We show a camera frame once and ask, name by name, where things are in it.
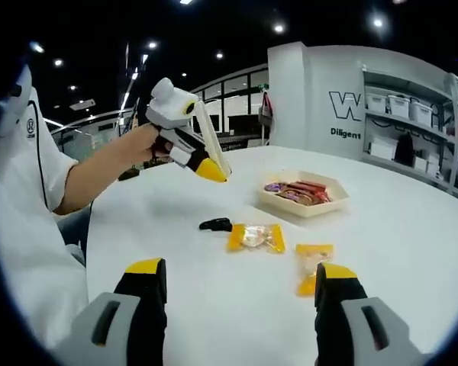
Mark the cream hexagonal container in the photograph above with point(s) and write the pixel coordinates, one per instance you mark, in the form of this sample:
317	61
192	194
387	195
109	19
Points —
328	207

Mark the black food packet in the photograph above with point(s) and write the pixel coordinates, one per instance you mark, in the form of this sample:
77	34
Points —
215	224

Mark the white chest-worn device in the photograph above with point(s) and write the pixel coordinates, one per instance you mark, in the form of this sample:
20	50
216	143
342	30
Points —
13	103

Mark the white cardboard box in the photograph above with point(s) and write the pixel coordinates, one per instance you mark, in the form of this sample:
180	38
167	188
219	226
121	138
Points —
381	148

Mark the ceiling air vent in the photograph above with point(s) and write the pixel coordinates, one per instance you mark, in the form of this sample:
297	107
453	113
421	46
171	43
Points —
83	104

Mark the hanging bag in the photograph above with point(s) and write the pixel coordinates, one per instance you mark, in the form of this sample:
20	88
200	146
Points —
266	110

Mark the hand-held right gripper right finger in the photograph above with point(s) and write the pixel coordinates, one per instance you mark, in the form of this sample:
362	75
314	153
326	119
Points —
336	305

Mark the black backpack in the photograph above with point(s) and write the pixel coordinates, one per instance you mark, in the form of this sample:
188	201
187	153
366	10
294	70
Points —
404	149

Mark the white food tongs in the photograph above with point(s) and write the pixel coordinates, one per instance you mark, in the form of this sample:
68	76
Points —
210	135

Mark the person's left hand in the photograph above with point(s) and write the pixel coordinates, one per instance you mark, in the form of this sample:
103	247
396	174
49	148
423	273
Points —
143	143

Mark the shelved white storage bins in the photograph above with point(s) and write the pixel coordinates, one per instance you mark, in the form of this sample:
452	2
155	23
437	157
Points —
398	106

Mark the grey metal shelving rack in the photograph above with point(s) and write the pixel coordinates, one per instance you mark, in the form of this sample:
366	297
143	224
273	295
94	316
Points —
385	164

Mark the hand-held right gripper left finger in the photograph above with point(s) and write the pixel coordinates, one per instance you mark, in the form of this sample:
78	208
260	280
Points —
145	305

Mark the yellow food packet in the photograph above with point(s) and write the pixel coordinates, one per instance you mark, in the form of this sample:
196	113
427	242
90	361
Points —
313	259
256	238

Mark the person's blue jeans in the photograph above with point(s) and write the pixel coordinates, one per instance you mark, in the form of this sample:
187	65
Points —
74	228

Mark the brown purple food packet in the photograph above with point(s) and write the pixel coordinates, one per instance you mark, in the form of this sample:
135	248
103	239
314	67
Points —
290	195

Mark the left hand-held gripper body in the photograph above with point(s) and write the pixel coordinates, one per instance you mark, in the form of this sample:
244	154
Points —
168	106

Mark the round ceiling spotlights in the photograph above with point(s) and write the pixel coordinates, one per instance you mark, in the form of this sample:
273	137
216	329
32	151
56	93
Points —
278	28

